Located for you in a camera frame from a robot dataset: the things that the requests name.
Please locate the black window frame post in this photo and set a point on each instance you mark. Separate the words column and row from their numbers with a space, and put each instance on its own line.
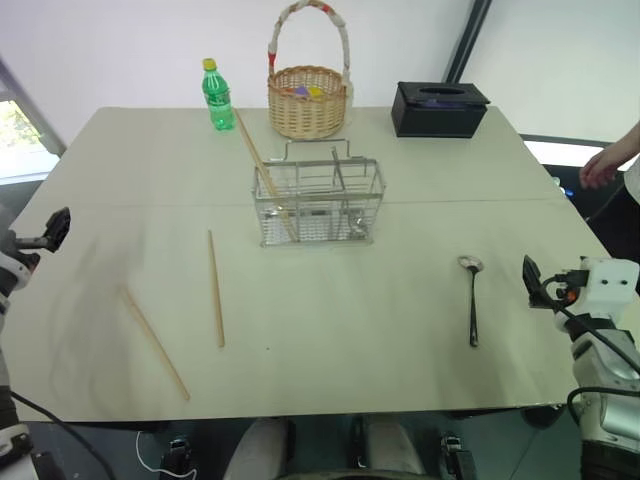
column 467, row 42

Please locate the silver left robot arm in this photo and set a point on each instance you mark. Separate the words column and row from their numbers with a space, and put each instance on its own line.
column 7, row 410

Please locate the bystander white shirt torso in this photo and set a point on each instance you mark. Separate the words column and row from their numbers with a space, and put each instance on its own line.
column 633, row 180

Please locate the bystander bare forearm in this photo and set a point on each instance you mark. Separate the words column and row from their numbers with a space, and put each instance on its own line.
column 624, row 142

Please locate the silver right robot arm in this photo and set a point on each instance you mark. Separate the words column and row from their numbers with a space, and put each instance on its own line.
column 607, row 380

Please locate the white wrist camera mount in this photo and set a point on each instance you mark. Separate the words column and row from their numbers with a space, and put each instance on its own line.
column 12, row 270
column 608, row 285

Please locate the black tissue box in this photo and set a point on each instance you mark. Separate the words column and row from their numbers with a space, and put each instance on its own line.
column 436, row 111

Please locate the grey rounded robot leg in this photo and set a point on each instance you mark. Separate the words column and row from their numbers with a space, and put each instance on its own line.
column 387, row 445
column 262, row 447

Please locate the green plastic bottle yellow cap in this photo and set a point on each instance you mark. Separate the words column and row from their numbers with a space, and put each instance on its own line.
column 219, row 100

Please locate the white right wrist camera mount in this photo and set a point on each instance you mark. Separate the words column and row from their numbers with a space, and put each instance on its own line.
column 608, row 285

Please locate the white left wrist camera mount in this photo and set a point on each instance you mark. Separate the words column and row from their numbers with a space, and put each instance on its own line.
column 12, row 270

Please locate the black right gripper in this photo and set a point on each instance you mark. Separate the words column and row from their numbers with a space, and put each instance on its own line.
column 561, row 290

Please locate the wooden chopstick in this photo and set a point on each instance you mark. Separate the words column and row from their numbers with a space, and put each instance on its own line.
column 156, row 344
column 216, row 289
column 257, row 157

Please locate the yellow item in basket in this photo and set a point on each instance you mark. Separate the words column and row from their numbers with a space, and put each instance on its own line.
column 316, row 92

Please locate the bystander bare hand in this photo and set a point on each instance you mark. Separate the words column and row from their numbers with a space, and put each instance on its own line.
column 600, row 169

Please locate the purple item in basket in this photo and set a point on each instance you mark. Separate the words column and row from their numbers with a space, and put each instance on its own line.
column 301, row 91

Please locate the metal spoon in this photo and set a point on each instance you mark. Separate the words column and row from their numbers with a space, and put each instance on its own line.
column 473, row 300

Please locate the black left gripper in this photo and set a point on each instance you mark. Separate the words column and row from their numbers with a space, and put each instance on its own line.
column 33, row 242

